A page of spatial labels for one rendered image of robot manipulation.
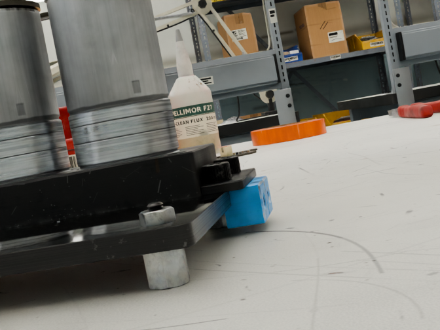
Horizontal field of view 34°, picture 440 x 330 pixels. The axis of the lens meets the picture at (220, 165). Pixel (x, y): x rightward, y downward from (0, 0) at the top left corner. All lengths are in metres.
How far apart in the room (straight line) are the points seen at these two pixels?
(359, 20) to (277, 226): 4.77
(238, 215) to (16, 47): 0.06
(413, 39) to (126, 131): 2.57
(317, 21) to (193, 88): 3.87
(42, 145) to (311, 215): 0.07
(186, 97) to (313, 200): 0.36
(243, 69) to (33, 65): 2.37
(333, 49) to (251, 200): 4.25
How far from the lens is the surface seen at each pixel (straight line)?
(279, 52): 2.61
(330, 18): 4.43
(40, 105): 0.18
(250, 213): 0.16
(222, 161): 0.18
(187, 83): 0.56
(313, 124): 0.56
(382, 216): 0.16
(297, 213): 0.18
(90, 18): 0.17
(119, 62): 0.16
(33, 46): 0.18
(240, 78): 2.54
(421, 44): 2.73
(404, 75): 2.72
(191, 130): 0.55
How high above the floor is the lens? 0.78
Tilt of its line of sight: 4 degrees down
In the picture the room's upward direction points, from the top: 10 degrees counter-clockwise
